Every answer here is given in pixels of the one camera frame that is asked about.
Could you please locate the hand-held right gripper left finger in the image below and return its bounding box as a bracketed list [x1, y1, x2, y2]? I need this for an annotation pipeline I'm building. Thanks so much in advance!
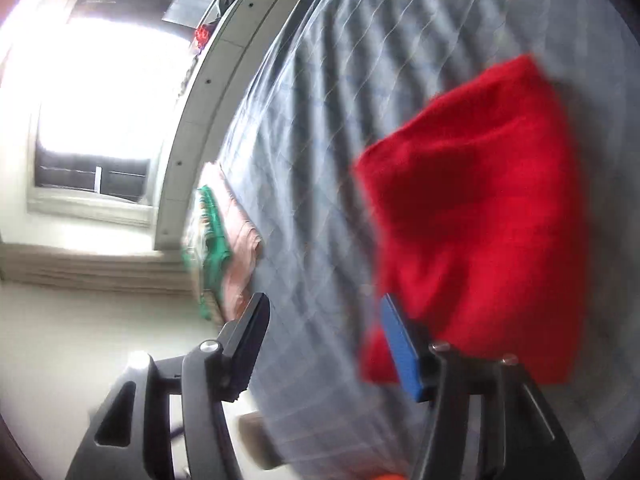
[62, 292, 271, 480]

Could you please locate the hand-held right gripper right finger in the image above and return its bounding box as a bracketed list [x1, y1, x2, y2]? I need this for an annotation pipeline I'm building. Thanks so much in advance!
[380, 294, 586, 480]

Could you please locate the red sweater with white print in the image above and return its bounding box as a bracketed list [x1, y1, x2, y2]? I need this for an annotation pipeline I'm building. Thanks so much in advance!
[352, 55, 588, 386]

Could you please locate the pink folded cloth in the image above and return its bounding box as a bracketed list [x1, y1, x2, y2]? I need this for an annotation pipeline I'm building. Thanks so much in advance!
[202, 162, 266, 323]

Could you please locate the blue plaid bed sheet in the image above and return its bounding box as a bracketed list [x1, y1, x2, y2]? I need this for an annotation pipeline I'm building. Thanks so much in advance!
[197, 0, 640, 480]

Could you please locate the white headboard shelf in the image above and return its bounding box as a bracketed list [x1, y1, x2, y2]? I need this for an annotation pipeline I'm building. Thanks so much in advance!
[152, 0, 331, 253]

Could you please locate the bright window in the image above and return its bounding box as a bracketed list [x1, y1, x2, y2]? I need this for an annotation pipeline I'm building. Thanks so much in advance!
[27, 0, 236, 226]

